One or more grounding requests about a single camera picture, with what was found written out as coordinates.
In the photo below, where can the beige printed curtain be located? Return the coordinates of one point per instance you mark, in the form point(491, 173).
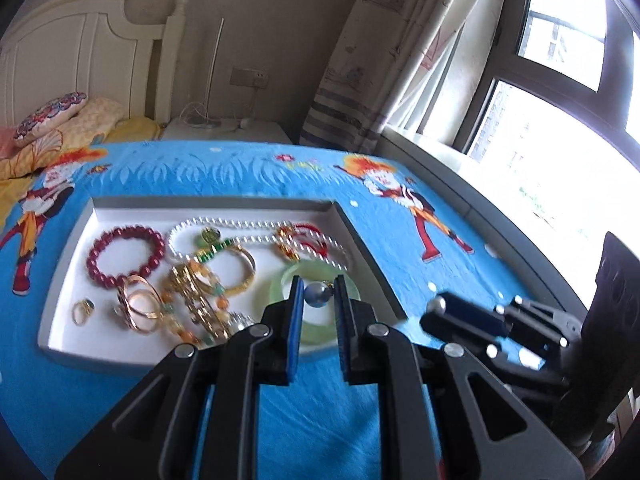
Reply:
point(380, 60)

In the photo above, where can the yellow floral bedsheet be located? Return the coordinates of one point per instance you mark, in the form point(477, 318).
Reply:
point(137, 129)

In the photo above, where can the white wooden headboard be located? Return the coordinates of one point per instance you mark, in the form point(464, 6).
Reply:
point(75, 50)

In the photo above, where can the pale yellow pillow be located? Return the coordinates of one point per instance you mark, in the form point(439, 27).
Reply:
point(95, 115)

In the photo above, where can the blue cartoon printed blanket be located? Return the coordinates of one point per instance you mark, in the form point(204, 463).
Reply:
point(425, 200)

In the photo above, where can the dark framed window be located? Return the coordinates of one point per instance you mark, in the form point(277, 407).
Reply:
point(550, 160)

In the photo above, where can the green jade bangle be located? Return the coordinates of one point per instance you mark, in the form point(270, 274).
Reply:
point(272, 285)

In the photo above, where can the slim white lamp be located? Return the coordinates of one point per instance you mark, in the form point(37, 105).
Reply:
point(216, 60)

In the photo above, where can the blue grey pearl pendant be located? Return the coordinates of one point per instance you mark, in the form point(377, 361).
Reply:
point(316, 294)

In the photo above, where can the wall socket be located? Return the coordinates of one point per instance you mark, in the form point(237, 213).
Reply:
point(247, 76)

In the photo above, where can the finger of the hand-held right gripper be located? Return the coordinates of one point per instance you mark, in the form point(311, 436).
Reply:
point(475, 317)
point(540, 325)

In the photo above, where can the white nightstand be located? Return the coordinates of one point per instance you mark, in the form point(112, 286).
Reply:
point(250, 132)

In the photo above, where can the plain gold bangle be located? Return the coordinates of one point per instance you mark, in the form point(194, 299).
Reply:
point(248, 275)

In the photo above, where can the white shallow tray box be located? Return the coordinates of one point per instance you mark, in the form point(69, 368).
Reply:
point(135, 220)

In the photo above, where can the green and gold pendant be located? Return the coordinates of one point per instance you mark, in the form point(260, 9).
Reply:
point(210, 235)

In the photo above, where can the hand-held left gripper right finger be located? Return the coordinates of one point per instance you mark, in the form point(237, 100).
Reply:
point(341, 330)

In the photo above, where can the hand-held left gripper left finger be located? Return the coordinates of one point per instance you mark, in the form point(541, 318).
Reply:
point(296, 330)

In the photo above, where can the round patterned cushion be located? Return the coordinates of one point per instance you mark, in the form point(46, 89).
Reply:
point(50, 115)

